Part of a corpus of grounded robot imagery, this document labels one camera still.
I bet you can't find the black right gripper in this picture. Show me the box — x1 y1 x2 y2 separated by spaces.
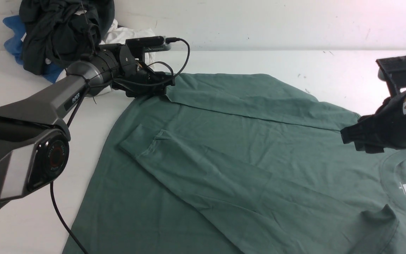
340 91 406 154

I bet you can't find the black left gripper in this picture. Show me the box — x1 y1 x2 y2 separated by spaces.
113 45 176 98

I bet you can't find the green long sleeve shirt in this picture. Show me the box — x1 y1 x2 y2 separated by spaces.
72 74 406 254

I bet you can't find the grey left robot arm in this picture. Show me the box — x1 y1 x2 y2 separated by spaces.
0 44 175 209

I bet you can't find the white crumpled garment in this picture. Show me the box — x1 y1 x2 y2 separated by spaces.
55 19 156 96

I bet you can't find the dark crumpled garment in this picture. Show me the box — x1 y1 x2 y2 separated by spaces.
19 0 115 75

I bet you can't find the blue crumpled garment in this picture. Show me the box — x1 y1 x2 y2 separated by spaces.
3 15 64 84

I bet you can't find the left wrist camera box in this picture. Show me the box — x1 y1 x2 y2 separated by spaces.
125 36 171 53

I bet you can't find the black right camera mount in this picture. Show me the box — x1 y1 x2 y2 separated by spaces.
376 56 406 98

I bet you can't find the black camera cable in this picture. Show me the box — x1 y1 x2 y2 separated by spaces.
50 37 191 254

